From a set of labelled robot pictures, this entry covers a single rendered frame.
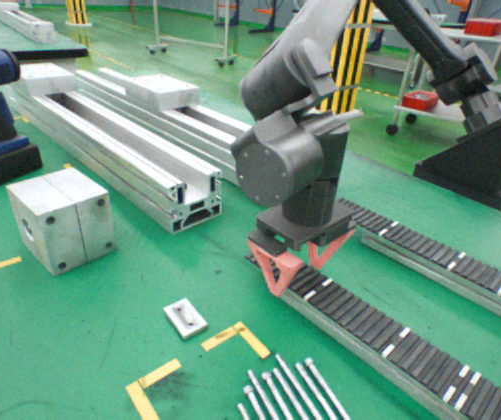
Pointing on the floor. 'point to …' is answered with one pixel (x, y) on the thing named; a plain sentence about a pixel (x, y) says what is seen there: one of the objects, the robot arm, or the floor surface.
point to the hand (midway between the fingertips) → (296, 274)
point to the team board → (194, 41)
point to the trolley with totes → (417, 101)
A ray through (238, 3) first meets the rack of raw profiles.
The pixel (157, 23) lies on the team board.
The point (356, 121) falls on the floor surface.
